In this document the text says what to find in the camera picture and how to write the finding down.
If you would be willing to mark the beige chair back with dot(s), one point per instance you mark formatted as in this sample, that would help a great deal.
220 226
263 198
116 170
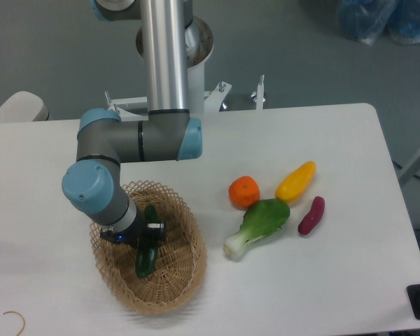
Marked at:
23 107

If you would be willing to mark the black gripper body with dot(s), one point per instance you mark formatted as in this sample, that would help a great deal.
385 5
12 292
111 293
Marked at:
130 235

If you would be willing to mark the dark green cucumber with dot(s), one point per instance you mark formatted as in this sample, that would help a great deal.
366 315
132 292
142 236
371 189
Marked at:
145 260

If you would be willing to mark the orange tangerine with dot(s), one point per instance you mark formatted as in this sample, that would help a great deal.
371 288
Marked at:
244 192

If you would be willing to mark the woven wicker basket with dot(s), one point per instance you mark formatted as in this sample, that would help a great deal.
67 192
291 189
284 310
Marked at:
181 261

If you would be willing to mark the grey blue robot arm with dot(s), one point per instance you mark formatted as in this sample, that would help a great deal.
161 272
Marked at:
105 141

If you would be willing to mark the blue plastic bag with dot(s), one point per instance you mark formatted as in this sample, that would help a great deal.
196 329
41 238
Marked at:
365 21

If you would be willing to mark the yellow pepper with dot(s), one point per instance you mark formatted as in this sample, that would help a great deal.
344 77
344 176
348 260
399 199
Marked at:
296 183

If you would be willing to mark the purple sweet potato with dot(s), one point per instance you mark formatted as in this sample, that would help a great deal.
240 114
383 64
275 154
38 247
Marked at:
313 217

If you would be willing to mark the green bok choy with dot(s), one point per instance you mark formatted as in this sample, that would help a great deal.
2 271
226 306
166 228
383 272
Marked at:
261 220

